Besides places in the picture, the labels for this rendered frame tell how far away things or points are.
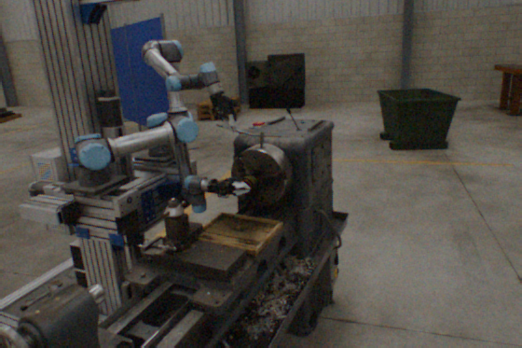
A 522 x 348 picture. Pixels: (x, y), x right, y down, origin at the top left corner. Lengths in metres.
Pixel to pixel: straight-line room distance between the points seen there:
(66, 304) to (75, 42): 1.32
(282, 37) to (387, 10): 3.04
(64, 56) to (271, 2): 10.36
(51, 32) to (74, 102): 0.35
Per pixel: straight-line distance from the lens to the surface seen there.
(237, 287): 1.48
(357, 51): 11.73
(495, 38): 12.10
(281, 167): 1.91
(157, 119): 2.24
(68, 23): 2.11
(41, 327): 1.13
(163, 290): 1.59
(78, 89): 2.11
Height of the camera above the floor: 1.74
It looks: 16 degrees down
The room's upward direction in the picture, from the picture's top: 3 degrees counter-clockwise
